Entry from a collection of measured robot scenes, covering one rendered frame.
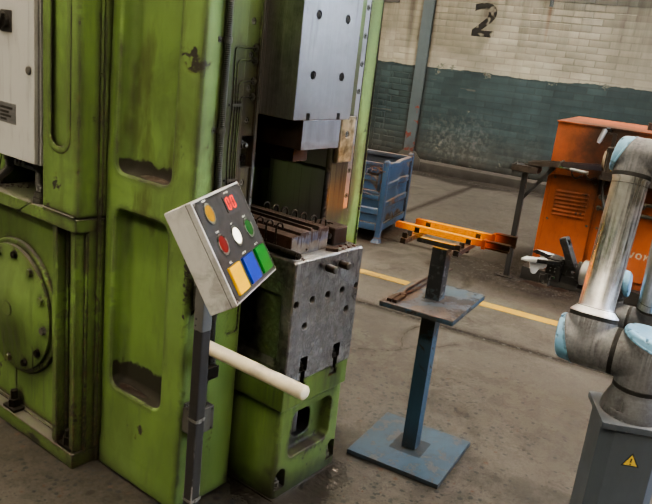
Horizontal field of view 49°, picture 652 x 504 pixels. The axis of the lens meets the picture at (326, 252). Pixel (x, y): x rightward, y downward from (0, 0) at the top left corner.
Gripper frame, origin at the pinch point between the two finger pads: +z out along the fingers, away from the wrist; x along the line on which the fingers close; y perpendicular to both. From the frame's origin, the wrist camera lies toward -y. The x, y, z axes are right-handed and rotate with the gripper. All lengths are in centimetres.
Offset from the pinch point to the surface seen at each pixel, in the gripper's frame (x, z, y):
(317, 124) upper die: -59, 59, -40
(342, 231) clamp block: -38, 57, -1
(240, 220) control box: -105, 51, -16
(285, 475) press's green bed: -64, 54, 86
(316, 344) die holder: -55, 52, 37
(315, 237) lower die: -54, 58, -1
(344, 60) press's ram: -49, 58, -61
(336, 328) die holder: -44, 51, 34
